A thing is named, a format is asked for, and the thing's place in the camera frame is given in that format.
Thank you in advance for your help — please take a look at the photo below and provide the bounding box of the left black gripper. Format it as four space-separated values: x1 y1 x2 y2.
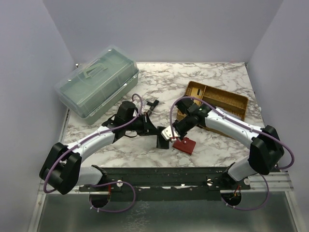
125 111 160 136

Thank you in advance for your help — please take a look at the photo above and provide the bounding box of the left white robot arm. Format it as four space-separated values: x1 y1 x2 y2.
39 101 164 195

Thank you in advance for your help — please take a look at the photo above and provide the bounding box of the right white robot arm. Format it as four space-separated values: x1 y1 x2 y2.
173 97 284 189

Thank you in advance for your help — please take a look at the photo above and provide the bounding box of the red leather card holder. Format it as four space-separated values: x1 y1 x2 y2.
172 137 196 155

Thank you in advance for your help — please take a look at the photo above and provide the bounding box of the tan card in tray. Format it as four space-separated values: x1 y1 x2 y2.
190 87 204 99

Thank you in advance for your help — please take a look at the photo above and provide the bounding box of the black T-shaped tool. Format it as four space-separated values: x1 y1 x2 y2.
144 100 159 116

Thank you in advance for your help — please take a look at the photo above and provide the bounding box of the woven bamboo organizer tray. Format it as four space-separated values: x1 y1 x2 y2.
184 81 249 121

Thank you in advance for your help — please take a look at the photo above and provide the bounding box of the green plastic storage box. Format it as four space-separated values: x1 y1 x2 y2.
55 46 139 125

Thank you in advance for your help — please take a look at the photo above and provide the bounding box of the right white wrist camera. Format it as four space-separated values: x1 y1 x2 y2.
161 126 180 142

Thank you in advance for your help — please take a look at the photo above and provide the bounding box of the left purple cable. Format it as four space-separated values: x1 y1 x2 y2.
43 93 145 214

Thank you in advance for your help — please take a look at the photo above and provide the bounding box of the aluminium extrusion rail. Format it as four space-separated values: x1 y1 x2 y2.
39 167 294 195

